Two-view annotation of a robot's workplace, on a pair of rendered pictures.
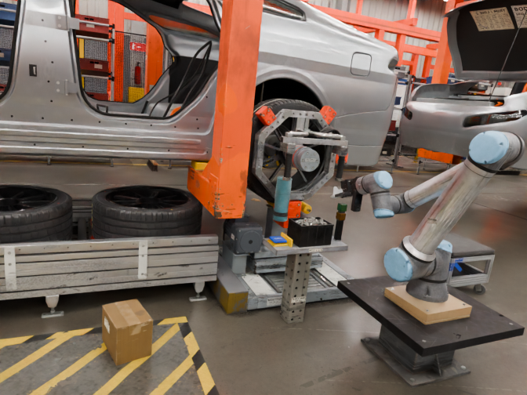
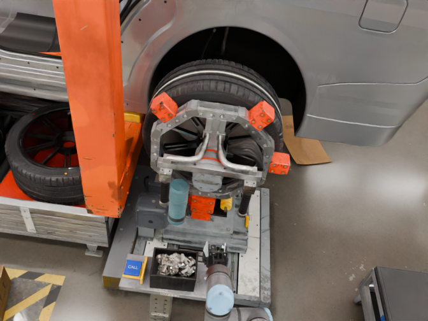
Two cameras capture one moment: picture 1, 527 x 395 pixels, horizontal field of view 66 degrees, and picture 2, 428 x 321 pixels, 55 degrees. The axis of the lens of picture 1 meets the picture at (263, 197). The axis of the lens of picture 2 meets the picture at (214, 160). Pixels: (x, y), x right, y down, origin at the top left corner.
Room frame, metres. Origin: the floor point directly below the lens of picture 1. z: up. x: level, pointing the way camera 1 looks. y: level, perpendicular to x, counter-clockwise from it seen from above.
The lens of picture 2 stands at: (1.25, -0.70, 2.15)
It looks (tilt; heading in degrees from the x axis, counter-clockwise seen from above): 45 degrees down; 23
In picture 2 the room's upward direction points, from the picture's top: 10 degrees clockwise
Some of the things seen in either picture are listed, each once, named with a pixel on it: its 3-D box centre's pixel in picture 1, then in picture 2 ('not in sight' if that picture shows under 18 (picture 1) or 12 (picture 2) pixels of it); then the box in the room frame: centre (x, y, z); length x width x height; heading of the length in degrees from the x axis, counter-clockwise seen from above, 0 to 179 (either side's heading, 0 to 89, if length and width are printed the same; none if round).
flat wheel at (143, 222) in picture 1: (148, 215); (70, 150); (2.43, 0.70, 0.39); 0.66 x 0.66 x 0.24
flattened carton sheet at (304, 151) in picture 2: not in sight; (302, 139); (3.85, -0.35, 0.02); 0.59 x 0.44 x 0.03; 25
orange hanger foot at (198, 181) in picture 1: (210, 172); (123, 132); (2.49, 0.34, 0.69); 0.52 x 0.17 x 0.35; 25
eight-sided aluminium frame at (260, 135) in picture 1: (296, 155); (210, 154); (2.47, -0.17, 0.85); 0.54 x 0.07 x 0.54; 115
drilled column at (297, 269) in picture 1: (296, 283); (162, 299); (2.05, -0.22, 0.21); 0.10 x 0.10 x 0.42; 25
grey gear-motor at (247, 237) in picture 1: (238, 240); (157, 199); (2.52, 0.14, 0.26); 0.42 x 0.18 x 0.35; 25
